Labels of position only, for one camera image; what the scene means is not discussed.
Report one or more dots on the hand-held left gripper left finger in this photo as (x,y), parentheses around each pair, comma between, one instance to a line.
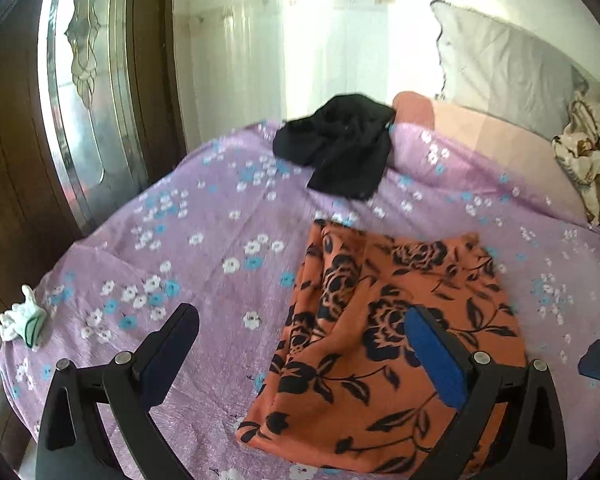
(172,345)

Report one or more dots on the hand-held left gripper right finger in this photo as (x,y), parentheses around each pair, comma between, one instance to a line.
(435,355)

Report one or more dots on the orange floral garment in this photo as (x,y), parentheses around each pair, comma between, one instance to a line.
(360,310)

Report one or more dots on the purple floral bed sheet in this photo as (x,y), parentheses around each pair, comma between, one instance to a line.
(205,220)

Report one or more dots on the small white green cloth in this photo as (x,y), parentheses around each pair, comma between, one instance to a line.
(20,320)

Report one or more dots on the brown white floral cloth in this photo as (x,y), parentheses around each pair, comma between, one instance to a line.
(585,150)

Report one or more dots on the pink pillow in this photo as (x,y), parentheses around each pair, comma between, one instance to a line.
(480,135)

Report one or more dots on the black cloth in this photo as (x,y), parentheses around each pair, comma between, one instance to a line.
(340,145)

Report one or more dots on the grey pillow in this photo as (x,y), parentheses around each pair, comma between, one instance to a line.
(500,65)

